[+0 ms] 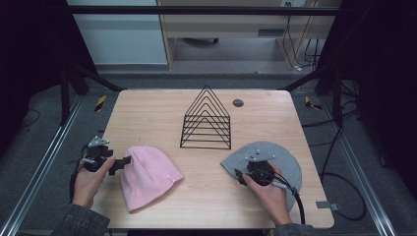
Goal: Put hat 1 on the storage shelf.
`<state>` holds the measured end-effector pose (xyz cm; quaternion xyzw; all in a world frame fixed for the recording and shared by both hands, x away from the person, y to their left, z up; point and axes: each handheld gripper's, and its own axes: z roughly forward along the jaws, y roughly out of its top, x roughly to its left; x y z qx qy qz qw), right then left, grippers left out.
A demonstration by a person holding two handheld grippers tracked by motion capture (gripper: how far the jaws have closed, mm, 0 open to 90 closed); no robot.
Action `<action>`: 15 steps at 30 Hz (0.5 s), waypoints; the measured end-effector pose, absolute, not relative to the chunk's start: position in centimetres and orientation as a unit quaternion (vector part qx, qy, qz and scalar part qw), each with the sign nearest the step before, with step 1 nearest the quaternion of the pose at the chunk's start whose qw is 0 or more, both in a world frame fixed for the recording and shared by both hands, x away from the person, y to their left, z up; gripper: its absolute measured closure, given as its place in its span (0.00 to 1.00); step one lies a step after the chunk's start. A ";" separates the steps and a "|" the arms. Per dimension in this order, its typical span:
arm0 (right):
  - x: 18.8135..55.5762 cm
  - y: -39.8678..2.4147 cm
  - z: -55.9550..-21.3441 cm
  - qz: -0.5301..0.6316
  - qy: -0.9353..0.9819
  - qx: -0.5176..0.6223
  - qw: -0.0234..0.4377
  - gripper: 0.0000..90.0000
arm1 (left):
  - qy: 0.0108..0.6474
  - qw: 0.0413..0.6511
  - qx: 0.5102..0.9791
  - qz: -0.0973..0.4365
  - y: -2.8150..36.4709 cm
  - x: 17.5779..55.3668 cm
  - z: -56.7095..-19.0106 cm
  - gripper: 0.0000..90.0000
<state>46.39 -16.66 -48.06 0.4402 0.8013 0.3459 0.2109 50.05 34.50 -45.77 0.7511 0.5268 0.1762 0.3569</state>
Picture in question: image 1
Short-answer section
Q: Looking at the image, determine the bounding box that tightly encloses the left hand-held gripper black cable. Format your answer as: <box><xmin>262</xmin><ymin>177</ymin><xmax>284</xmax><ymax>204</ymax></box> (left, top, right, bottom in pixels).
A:
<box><xmin>68</xmin><ymin>146</ymin><xmax>90</xmax><ymax>205</ymax></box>

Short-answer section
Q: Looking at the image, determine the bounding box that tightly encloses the light wooden desk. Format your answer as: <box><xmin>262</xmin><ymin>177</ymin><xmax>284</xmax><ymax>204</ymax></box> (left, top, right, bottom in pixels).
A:
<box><xmin>155</xmin><ymin>0</ymin><xmax>342</xmax><ymax>72</ymax></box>

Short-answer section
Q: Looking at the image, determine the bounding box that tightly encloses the grey tape strip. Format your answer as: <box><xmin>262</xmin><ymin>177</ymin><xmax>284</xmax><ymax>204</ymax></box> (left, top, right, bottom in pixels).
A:
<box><xmin>315</xmin><ymin>200</ymin><xmax>340</xmax><ymax>212</ymax></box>

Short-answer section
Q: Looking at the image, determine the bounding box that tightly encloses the hanging black cable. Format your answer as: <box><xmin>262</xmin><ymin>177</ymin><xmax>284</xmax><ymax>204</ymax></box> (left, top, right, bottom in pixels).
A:
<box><xmin>281</xmin><ymin>1</ymin><xmax>299</xmax><ymax>70</ymax></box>

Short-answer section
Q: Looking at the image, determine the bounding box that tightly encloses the black wire triangle rack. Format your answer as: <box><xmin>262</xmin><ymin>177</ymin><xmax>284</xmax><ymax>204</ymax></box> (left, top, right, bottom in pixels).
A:
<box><xmin>179</xmin><ymin>85</ymin><xmax>233</xmax><ymax>150</ymax></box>

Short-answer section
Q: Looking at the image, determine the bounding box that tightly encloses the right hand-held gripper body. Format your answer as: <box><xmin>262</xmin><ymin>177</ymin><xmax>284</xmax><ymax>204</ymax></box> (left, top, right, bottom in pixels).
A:
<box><xmin>244</xmin><ymin>148</ymin><xmax>276</xmax><ymax>188</ymax></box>

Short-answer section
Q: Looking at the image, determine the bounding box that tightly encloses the black horizontal frame bar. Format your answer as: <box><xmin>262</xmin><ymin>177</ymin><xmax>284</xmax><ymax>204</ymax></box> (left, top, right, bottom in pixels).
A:
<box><xmin>66</xmin><ymin>5</ymin><xmax>340</xmax><ymax>17</ymax></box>

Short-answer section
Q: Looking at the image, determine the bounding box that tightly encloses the white panel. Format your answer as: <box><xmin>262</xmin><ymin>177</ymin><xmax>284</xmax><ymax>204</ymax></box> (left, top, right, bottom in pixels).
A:
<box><xmin>66</xmin><ymin>0</ymin><xmax>168</xmax><ymax>66</ymax></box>

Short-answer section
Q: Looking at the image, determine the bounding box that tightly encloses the black metal stand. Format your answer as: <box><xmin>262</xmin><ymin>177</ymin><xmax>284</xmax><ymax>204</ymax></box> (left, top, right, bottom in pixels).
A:
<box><xmin>59</xmin><ymin>62</ymin><xmax>128</xmax><ymax>128</ymax></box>
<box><xmin>280</xmin><ymin>64</ymin><xmax>346</xmax><ymax>128</ymax></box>

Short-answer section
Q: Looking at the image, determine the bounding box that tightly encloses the black floor cable loop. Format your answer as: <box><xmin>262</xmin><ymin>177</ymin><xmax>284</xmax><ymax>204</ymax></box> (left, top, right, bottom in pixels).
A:
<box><xmin>319</xmin><ymin>124</ymin><xmax>368</xmax><ymax>221</ymax></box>

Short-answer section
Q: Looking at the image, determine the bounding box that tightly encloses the aluminium floor rail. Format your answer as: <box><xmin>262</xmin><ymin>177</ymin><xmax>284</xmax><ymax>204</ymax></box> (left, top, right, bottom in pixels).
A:
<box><xmin>0</xmin><ymin>94</ymin><xmax>85</xmax><ymax>236</ymax></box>
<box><xmin>319</xmin><ymin>94</ymin><xmax>398</xmax><ymax>236</ymax></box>

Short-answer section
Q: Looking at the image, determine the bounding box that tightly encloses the grey beanie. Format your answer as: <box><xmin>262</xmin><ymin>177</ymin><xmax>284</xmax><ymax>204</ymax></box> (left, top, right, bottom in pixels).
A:
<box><xmin>219</xmin><ymin>140</ymin><xmax>303</xmax><ymax>212</ymax></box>

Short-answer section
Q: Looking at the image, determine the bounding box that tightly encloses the hanging yellow cable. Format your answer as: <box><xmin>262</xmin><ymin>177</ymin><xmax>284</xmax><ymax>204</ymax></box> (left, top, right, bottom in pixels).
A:
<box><xmin>289</xmin><ymin>0</ymin><xmax>320</xmax><ymax>71</ymax></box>

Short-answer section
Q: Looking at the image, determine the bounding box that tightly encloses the hand-held gripper black cable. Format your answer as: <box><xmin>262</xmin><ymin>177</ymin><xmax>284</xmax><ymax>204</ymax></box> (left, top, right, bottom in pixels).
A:
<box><xmin>260</xmin><ymin>168</ymin><xmax>307</xmax><ymax>226</ymax></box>
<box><xmin>68</xmin><ymin>146</ymin><xmax>90</xmax><ymax>205</ymax></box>

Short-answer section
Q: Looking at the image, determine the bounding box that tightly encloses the right hand-held gripper black cable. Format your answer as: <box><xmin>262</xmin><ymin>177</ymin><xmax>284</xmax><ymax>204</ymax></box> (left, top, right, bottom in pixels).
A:
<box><xmin>260</xmin><ymin>168</ymin><xmax>307</xmax><ymax>226</ymax></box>

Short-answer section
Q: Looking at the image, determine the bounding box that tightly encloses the black curtain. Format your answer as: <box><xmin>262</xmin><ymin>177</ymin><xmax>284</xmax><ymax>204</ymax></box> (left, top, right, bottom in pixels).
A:
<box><xmin>0</xmin><ymin>0</ymin><xmax>100</xmax><ymax>158</ymax></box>
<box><xmin>314</xmin><ymin>0</ymin><xmax>417</xmax><ymax>200</ymax></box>

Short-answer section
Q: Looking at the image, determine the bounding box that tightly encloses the person's left hand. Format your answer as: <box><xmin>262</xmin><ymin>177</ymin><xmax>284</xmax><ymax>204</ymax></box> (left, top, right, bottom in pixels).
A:
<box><xmin>71</xmin><ymin>155</ymin><xmax>117</xmax><ymax>209</ymax></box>

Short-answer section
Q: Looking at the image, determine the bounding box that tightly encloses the person's right hand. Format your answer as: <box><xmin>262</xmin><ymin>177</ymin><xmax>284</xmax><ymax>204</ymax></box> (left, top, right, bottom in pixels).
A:
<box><xmin>242</xmin><ymin>161</ymin><xmax>293</xmax><ymax>228</ymax></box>

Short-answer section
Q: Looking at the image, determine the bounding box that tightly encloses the pink beanie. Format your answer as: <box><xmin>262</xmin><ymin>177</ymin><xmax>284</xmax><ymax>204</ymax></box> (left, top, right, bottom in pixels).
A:
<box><xmin>119</xmin><ymin>145</ymin><xmax>185</xmax><ymax>213</ymax></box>

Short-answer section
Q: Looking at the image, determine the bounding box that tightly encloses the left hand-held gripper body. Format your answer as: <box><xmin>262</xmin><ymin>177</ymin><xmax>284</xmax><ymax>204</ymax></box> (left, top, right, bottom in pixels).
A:
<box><xmin>80</xmin><ymin>136</ymin><xmax>114</xmax><ymax>173</ymax></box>

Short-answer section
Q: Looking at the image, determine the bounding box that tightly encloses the yellow black hazard tape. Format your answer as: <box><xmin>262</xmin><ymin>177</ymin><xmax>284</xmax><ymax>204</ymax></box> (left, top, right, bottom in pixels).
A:
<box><xmin>304</xmin><ymin>95</ymin><xmax>324</xmax><ymax>111</ymax></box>
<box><xmin>93</xmin><ymin>94</ymin><xmax>108</xmax><ymax>113</ymax></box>

